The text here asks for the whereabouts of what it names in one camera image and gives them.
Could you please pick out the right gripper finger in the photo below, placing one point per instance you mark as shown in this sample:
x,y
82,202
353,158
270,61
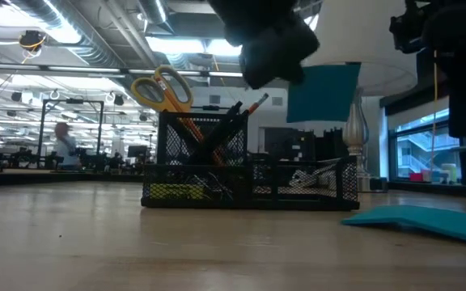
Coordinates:
x,y
299,62
263,66

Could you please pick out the thin blue sticky note sheet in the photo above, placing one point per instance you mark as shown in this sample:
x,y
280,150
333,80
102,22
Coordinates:
x,y
326,95

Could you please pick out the black binder clip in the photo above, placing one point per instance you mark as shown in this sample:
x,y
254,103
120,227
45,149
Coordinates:
x,y
219,190

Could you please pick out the black mesh desk organizer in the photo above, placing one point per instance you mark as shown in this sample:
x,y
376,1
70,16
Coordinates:
x,y
257,204

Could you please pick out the blue sticky note pad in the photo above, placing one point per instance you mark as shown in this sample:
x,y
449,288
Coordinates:
x,y
427,221

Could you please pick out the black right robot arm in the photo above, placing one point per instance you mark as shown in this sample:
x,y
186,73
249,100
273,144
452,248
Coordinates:
x,y
459,24

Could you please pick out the white shade table lamp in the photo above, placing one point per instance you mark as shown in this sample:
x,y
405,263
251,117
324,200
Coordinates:
x,y
378,40

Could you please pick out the black notched equipment box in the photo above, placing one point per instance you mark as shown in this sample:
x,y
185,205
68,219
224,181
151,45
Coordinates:
x,y
332,143

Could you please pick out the small silver metal object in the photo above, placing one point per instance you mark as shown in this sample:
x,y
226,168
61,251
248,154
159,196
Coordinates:
x,y
310,178

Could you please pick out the small background monitor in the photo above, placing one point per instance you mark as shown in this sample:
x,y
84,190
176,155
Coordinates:
x,y
137,151

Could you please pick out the small red box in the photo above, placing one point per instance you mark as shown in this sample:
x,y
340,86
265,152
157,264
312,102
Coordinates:
x,y
416,177

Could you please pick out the long ceiling light bar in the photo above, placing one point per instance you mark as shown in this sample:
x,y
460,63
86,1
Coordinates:
x,y
83,69

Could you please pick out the pale green container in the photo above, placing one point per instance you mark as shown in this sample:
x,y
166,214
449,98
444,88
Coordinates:
x,y
449,173

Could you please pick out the person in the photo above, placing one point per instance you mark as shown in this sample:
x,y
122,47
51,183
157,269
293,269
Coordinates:
x,y
67,147

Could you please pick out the black background rig frame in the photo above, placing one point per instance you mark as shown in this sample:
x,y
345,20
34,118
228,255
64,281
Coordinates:
x,y
71,101

